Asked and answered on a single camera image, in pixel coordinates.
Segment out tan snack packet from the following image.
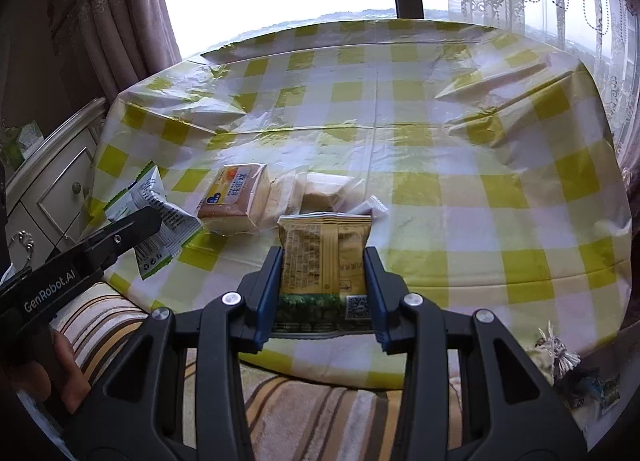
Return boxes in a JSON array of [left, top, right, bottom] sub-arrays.
[[276, 212, 373, 339]]

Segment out green pack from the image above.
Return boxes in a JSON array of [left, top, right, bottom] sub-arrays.
[[0, 121, 43, 166]]

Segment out bread packet with orange label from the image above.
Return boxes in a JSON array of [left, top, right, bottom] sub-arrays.
[[196, 163, 271, 237]]

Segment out small white packet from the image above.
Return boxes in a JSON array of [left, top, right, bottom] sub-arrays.
[[347, 195, 388, 222]]

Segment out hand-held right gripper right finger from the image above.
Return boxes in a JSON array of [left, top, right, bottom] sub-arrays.
[[363, 246, 590, 461]]

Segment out yellow checked tablecloth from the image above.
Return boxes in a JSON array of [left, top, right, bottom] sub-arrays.
[[82, 18, 633, 389]]

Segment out clear wrapped cake packet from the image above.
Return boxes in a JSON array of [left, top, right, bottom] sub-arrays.
[[270, 171, 368, 219]]

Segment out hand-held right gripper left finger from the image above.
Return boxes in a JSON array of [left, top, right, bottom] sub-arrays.
[[64, 245, 286, 461]]

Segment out person's left hand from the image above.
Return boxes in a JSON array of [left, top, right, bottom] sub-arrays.
[[10, 328, 93, 414]]

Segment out white cabinet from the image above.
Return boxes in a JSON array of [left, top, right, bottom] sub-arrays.
[[0, 96, 108, 287]]

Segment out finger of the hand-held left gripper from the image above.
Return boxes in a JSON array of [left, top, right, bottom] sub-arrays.
[[79, 206, 164, 273]]

